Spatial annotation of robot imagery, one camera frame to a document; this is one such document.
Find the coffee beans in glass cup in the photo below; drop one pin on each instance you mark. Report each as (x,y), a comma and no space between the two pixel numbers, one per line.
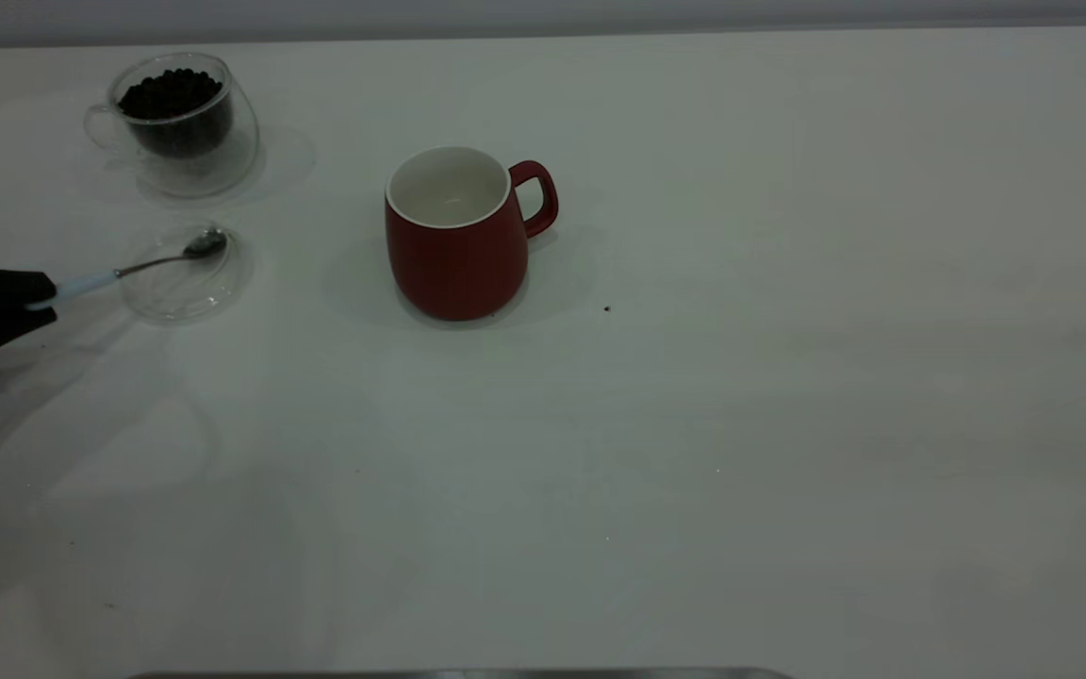
(171,94)

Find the clear glass cup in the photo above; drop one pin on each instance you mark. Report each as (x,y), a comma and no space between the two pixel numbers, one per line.
(213,160)

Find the clear glass saucer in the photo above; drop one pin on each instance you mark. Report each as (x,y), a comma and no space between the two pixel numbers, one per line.
(185,292)

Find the red ceramic mug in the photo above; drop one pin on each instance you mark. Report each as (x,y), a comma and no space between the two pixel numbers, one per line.
(458,269)

